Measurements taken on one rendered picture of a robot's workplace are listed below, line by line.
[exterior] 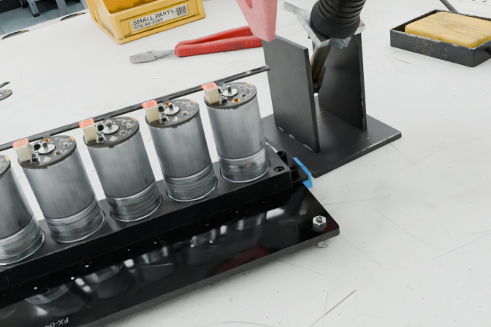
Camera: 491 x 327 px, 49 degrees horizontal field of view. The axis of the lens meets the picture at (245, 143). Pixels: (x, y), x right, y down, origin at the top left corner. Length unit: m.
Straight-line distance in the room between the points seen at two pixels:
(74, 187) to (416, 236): 0.15
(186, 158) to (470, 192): 0.14
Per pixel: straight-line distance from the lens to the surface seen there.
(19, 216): 0.25
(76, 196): 0.24
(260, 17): 0.23
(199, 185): 0.25
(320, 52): 0.29
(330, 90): 0.33
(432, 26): 0.43
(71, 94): 0.47
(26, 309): 0.25
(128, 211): 0.25
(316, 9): 0.27
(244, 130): 0.24
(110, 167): 0.24
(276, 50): 0.30
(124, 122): 0.24
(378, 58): 0.42
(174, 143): 0.24
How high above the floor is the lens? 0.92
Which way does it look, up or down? 30 degrees down
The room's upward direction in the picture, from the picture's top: 11 degrees counter-clockwise
